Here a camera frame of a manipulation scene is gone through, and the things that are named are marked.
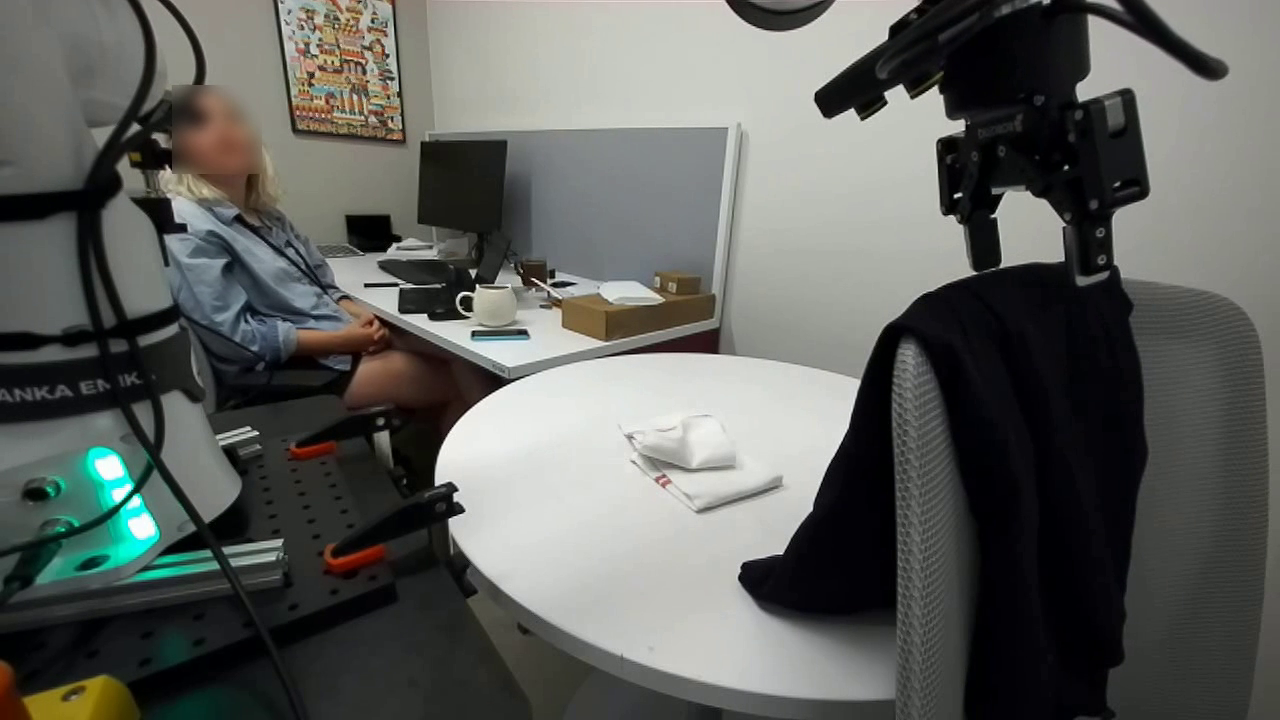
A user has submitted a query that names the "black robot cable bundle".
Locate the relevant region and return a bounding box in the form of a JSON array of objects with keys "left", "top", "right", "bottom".
[{"left": 0, "top": 0, "right": 311, "bottom": 720}]

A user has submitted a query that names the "white paper sheet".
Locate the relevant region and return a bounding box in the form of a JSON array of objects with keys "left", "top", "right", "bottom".
[{"left": 596, "top": 277, "right": 669, "bottom": 310}]

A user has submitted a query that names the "black clamp with orange tips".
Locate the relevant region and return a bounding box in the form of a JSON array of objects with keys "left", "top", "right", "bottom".
[
  {"left": 322, "top": 479, "right": 470, "bottom": 582},
  {"left": 285, "top": 407, "right": 405, "bottom": 470}
]

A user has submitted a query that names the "white towel with red stripes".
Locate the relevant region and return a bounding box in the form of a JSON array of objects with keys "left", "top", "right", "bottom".
[{"left": 621, "top": 407, "right": 790, "bottom": 517}]

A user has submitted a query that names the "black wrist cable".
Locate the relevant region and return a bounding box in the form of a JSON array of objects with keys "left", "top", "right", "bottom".
[{"left": 1077, "top": 0, "right": 1233, "bottom": 85}]

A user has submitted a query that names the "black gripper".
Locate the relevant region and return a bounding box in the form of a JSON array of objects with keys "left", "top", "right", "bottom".
[{"left": 936, "top": 85, "right": 1151, "bottom": 287}]

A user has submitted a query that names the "large flat cardboard box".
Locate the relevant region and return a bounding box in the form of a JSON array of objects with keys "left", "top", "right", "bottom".
[{"left": 557, "top": 293, "right": 673, "bottom": 346}]

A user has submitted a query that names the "aluminium rail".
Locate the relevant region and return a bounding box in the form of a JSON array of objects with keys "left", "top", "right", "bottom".
[{"left": 0, "top": 535, "right": 292, "bottom": 633}]

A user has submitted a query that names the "black desk phone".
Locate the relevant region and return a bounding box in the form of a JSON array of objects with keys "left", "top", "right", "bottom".
[{"left": 377, "top": 258, "right": 471, "bottom": 321}]

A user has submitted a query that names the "white office desk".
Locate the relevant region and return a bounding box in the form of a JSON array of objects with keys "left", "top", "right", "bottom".
[{"left": 325, "top": 245, "right": 725, "bottom": 386}]

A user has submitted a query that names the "black perforated mounting board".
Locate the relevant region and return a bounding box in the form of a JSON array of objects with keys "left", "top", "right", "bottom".
[{"left": 0, "top": 419, "right": 405, "bottom": 690}]

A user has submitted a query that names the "black cloth garment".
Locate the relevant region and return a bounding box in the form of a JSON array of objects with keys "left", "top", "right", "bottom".
[{"left": 737, "top": 260, "right": 1151, "bottom": 720}]

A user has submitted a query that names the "grey partition with white frame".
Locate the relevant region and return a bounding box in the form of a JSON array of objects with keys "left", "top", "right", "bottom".
[{"left": 425, "top": 124, "right": 741, "bottom": 356}]

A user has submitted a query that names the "seated person in blue shirt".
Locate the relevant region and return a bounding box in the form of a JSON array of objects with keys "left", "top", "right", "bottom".
[{"left": 158, "top": 78, "right": 485, "bottom": 419}]

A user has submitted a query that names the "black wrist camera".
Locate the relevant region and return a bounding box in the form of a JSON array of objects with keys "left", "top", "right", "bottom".
[{"left": 813, "top": 10, "right": 972, "bottom": 124}]

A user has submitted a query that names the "black laptop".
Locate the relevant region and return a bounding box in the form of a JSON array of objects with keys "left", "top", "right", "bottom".
[{"left": 341, "top": 213, "right": 401, "bottom": 258}]

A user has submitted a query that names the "yellow plastic object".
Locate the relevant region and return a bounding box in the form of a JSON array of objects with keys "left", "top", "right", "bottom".
[{"left": 15, "top": 671, "right": 146, "bottom": 720}]

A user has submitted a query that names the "grey office chair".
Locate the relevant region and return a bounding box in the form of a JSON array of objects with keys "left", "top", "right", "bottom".
[{"left": 890, "top": 277, "right": 1272, "bottom": 720}]

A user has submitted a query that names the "black computer monitor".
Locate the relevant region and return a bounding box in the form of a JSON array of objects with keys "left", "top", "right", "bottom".
[{"left": 417, "top": 136, "right": 513, "bottom": 277}]

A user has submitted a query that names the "white mug with round body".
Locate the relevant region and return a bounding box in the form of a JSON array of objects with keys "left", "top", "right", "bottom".
[{"left": 452, "top": 279, "right": 526, "bottom": 337}]

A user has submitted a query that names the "colourful framed poster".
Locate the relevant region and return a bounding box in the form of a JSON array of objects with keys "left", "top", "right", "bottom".
[{"left": 273, "top": 0, "right": 412, "bottom": 147}]

